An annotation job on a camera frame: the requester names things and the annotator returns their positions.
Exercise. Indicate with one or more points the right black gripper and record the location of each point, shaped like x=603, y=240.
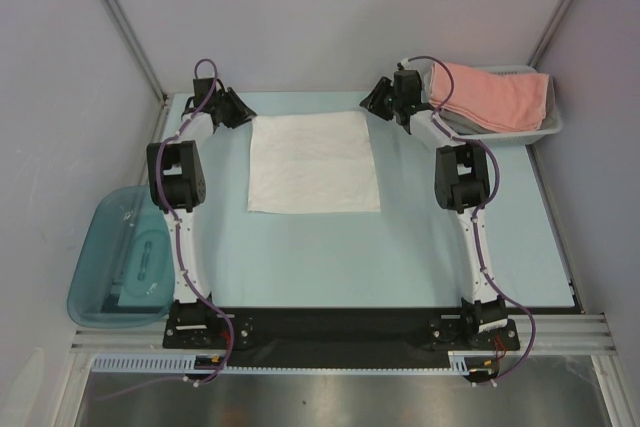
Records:
x=385, y=101

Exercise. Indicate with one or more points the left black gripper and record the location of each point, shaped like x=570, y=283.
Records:
x=242, y=114

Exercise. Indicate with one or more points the white towel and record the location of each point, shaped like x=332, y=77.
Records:
x=312, y=164

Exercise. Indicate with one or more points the pink striped towel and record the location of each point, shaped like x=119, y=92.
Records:
x=490, y=94

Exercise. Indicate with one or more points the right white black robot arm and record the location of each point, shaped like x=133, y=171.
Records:
x=462, y=188

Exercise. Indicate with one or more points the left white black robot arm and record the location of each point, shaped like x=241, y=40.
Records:
x=177, y=181

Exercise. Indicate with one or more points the teal plastic tray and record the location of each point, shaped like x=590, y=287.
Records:
x=124, y=275

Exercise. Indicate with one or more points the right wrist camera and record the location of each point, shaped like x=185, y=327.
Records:
x=404, y=64

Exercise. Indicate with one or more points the left aluminium corner post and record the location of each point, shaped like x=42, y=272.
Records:
x=122, y=24

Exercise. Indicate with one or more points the aluminium corner post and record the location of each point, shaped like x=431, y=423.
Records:
x=550, y=31
x=122, y=24

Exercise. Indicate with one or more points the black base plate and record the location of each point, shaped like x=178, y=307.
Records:
x=329, y=333

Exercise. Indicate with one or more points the right aluminium corner post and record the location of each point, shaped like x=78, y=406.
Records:
x=550, y=31

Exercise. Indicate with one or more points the slotted cable duct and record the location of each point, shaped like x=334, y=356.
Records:
x=441, y=363

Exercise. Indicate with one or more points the aluminium frame rail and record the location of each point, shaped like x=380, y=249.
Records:
x=555, y=334

